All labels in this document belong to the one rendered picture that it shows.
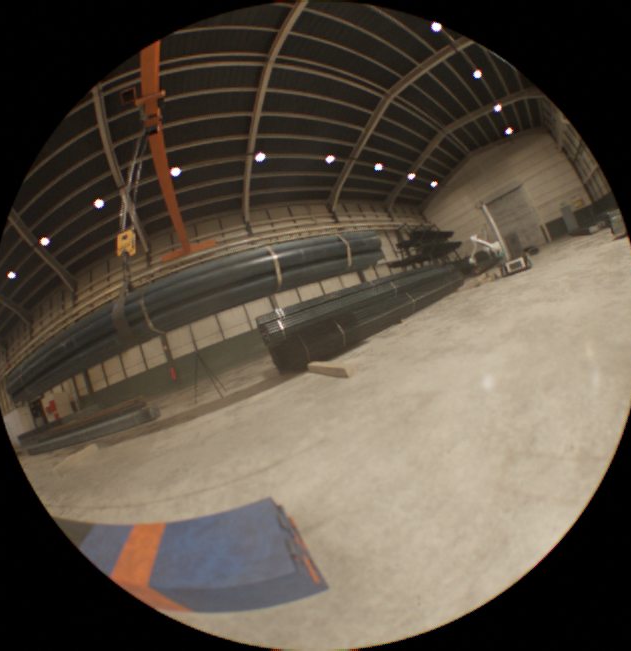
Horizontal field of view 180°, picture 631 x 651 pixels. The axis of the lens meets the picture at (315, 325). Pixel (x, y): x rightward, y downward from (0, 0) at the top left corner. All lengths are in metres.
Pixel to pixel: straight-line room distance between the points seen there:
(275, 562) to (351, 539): 0.23
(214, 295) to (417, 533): 1.90
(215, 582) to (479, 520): 0.53
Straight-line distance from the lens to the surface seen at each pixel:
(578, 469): 0.68
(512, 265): 5.25
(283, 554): 0.45
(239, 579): 0.46
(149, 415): 4.07
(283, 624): 0.59
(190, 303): 1.86
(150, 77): 5.78
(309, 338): 2.96
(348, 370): 1.75
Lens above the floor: 0.52
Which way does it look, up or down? level
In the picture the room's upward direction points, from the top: 21 degrees counter-clockwise
